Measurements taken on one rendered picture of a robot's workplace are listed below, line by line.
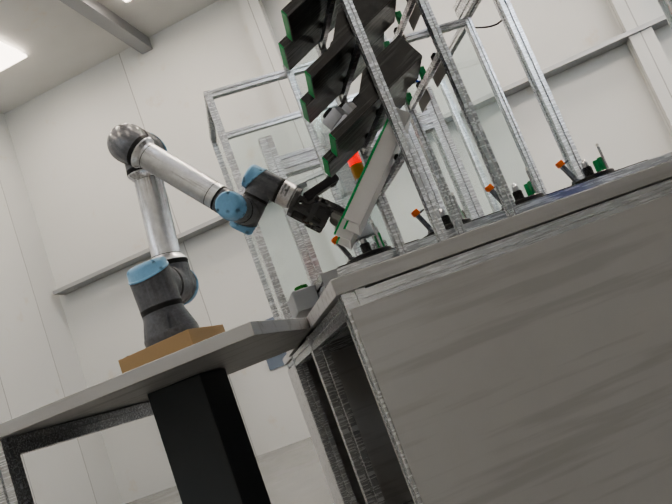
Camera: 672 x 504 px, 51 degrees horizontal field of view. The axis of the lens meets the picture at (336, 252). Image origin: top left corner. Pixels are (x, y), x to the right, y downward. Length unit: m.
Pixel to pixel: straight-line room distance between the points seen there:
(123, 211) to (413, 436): 10.79
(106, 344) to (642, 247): 10.90
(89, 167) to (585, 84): 7.79
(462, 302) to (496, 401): 0.18
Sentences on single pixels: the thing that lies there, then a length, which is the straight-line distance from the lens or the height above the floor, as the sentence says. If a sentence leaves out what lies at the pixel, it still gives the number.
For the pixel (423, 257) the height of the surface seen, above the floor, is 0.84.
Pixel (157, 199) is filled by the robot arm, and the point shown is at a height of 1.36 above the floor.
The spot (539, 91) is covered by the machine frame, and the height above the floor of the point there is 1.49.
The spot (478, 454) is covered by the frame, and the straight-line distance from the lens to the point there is 1.26.
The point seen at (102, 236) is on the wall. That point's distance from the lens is 12.01.
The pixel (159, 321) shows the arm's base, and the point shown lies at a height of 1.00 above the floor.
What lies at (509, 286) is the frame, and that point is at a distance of 1.30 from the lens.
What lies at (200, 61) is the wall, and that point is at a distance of 11.75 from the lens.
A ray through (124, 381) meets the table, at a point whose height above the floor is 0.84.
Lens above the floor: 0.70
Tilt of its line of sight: 9 degrees up
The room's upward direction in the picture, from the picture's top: 21 degrees counter-clockwise
